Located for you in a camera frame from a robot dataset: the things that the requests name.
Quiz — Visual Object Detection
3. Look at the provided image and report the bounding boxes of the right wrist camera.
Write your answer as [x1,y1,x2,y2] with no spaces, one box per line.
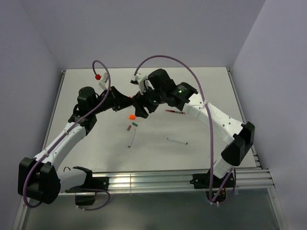
[130,73,149,95]

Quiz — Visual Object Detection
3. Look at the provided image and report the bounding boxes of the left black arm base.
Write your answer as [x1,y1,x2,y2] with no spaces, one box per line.
[65,176,111,211]

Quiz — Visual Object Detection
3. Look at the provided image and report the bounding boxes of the white brown-tip pen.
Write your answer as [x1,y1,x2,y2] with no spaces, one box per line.
[128,129,136,148]

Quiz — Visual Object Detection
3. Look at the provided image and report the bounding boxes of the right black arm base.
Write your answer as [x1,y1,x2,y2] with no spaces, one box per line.
[189,171,236,203]

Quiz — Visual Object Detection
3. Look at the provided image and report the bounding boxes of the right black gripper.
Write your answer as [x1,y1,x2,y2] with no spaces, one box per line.
[131,82,165,118]

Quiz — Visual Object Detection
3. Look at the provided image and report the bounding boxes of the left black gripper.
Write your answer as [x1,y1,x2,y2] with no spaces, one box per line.
[91,86,133,115]

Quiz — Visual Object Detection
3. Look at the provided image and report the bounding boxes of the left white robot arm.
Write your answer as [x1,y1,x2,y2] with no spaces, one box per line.
[18,86,134,208]

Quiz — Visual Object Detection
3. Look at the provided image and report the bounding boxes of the white green-tip pen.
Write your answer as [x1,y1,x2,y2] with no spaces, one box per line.
[165,137,188,145]

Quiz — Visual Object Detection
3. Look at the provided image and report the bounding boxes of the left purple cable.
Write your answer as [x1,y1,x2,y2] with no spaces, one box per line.
[23,59,111,211]

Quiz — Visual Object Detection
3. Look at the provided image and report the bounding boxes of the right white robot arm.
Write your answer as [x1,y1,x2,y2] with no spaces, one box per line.
[131,69,255,187]

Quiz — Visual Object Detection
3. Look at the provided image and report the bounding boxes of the aluminium rail frame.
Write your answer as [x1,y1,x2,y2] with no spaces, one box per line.
[12,68,288,230]

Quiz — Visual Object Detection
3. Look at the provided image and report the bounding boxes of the red pink pen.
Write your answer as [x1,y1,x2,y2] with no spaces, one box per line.
[165,109,186,114]

